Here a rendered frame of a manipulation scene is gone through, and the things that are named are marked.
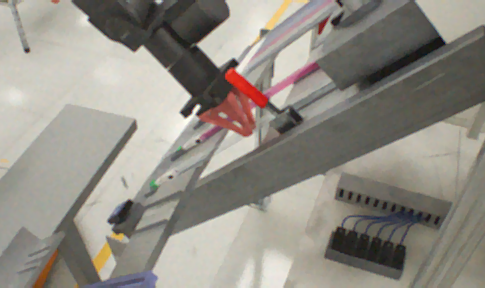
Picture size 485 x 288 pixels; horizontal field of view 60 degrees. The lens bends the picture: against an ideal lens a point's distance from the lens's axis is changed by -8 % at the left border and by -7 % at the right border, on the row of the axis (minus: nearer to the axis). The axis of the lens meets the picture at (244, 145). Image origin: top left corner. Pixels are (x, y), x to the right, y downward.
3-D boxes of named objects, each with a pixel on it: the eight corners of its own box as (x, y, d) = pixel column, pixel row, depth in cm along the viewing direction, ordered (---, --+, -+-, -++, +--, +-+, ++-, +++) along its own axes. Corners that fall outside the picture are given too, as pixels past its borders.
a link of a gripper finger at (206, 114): (276, 107, 68) (235, 61, 66) (260, 137, 64) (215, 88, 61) (247, 123, 73) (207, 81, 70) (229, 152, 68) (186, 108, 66)
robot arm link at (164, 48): (148, 29, 66) (130, 45, 61) (177, 1, 62) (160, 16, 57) (180, 63, 68) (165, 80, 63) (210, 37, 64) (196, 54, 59)
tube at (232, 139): (154, 189, 88) (150, 185, 88) (158, 184, 89) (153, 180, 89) (364, 71, 53) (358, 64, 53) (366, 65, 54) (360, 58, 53)
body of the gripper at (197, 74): (243, 65, 67) (209, 28, 65) (214, 104, 60) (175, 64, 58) (216, 83, 71) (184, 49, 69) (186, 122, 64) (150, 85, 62)
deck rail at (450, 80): (140, 248, 86) (116, 228, 84) (145, 240, 87) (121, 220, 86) (518, 86, 37) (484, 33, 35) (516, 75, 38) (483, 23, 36)
